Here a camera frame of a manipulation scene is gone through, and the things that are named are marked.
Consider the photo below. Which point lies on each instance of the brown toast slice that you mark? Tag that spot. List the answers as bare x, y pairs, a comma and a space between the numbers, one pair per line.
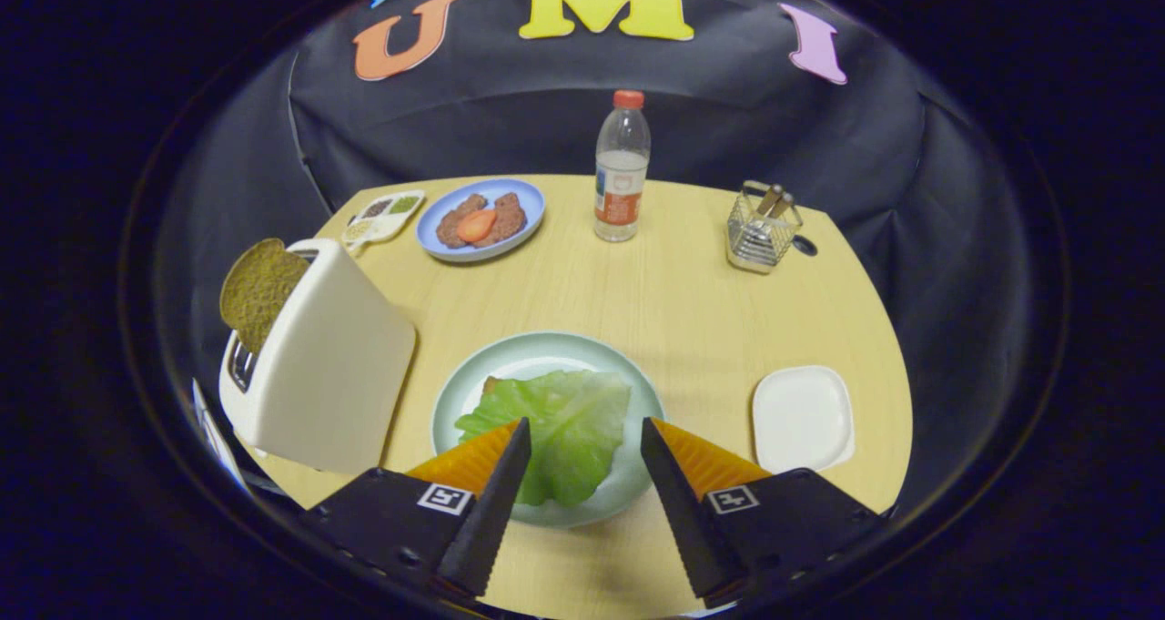
259, 292

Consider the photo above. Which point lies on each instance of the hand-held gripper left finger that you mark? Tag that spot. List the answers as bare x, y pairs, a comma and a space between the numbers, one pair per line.
496, 511

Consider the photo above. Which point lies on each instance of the red tomato slice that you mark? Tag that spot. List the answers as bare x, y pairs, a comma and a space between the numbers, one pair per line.
476, 226

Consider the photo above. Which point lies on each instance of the white toaster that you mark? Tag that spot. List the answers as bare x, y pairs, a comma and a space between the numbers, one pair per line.
337, 374

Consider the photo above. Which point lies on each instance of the green lettuce leaf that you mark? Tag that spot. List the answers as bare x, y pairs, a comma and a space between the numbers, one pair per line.
573, 420

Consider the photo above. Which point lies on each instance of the clear plastic water bottle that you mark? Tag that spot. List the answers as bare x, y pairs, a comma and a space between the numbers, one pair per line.
619, 201

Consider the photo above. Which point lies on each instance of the bread slice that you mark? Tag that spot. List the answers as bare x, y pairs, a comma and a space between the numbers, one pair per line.
491, 386

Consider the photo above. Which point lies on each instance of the white square plate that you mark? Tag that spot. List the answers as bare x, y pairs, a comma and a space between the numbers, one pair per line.
801, 420

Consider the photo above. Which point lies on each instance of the blue plate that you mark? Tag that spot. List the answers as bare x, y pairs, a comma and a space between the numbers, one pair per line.
526, 197

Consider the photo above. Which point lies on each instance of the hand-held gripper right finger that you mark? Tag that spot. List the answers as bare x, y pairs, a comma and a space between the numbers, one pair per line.
683, 511

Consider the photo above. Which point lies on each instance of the pale green plate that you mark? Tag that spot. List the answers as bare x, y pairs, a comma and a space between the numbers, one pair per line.
546, 351

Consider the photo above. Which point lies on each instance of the black table grommet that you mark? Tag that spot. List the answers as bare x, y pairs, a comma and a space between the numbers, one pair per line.
805, 246

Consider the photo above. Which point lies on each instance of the white divided seasoning tray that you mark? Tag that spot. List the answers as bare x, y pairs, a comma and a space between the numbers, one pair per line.
382, 224

